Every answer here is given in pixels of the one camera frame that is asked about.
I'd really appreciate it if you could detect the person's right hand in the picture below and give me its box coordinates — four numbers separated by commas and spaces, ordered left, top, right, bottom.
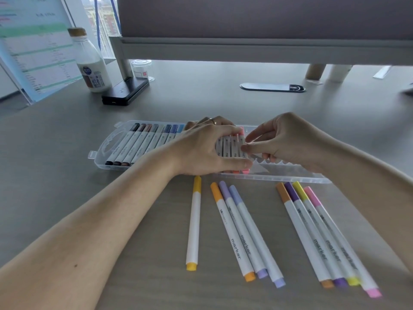
241, 112, 337, 174

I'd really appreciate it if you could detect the person's left hand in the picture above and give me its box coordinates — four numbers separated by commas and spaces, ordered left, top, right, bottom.
161, 116, 254, 177

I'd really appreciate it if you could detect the navy-ended white marker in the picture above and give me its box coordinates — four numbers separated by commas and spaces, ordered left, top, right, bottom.
156, 124, 172, 146

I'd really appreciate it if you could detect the red-tipped white marker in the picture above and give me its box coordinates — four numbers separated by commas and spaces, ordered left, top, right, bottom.
231, 135, 241, 175

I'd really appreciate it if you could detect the pink-ended white marker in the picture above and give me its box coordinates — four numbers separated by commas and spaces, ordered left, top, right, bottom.
238, 127, 251, 175

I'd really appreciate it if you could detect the lavender marker cap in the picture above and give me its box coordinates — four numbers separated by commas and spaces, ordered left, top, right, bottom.
219, 180, 232, 201

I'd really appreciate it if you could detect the yellow-green marker cap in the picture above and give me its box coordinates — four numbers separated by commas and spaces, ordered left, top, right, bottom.
292, 181, 309, 201

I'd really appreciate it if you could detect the purple marker cap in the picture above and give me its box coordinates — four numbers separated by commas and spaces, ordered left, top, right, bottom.
284, 181, 300, 202

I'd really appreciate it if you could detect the copper marker cap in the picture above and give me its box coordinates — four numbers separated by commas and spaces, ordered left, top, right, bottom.
276, 182, 292, 203

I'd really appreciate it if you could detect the light-pink marker cap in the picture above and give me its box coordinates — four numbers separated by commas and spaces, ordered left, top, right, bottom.
303, 186, 322, 207

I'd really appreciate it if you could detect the periwinkle marker cap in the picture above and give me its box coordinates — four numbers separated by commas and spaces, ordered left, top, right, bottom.
228, 185, 243, 205

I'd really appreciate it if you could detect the tan-ended white marker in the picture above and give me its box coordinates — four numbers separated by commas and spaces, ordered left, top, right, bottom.
121, 124, 153, 167

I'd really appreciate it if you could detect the brown-ended white marker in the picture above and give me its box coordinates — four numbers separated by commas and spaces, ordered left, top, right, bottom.
113, 123, 147, 166

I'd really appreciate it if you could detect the black-ended white marker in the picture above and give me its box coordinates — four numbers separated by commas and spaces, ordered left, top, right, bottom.
105, 123, 140, 166

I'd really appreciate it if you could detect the yellow-tipped white marker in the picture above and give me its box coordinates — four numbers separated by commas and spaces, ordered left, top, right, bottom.
186, 176, 202, 272

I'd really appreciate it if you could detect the orange-tipped white marker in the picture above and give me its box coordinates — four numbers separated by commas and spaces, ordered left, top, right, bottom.
210, 182, 256, 283

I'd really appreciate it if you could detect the lavender-ended white marker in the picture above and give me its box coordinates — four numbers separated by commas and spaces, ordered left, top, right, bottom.
219, 180, 269, 279

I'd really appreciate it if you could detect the clear plastic marker case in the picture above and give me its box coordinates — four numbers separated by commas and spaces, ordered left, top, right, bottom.
88, 120, 332, 184

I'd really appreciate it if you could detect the copper-ended white marker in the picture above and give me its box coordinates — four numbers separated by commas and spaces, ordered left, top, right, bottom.
276, 182, 335, 289

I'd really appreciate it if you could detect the purple-ended white marker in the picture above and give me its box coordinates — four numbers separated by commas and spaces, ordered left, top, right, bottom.
284, 181, 348, 288

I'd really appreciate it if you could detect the yellow-green-tipped white marker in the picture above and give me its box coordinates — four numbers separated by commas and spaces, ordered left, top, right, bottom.
292, 181, 361, 287

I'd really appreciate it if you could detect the periwinkle-ended white marker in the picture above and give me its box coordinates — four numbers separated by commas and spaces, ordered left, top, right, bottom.
228, 185, 286, 289

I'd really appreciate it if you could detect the light-pink-ended white marker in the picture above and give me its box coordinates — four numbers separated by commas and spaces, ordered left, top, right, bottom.
303, 186, 383, 298

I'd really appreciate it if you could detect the person's left forearm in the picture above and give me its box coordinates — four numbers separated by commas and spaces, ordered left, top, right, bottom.
0, 146, 180, 310

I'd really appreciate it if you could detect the person's right forearm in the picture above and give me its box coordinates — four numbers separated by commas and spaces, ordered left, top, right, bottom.
319, 140, 413, 275

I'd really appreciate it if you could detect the brown paper cup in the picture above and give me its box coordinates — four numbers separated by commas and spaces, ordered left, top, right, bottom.
305, 63, 327, 81

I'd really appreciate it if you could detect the white paper cup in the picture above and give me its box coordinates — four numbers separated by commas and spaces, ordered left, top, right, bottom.
326, 64, 353, 83

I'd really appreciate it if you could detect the black rectangular power bank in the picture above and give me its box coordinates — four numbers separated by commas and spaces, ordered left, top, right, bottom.
102, 77, 150, 106

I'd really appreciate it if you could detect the grey desk shelf riser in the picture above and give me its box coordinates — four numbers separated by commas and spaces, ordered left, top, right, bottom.
109, 36, 413, 81

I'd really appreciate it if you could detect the small clear jar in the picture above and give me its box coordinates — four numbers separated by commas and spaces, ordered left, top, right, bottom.
130, 59, 155, 82

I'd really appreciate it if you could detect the white paper slip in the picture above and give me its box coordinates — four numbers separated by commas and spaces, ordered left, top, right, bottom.
373, 65, 393, 80

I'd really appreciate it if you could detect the grey desk divider shelf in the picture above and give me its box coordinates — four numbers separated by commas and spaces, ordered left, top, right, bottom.
117, 0, 413, 41

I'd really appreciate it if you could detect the white milk bottle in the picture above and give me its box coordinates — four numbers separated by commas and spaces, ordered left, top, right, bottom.
68, 28, 113, 93

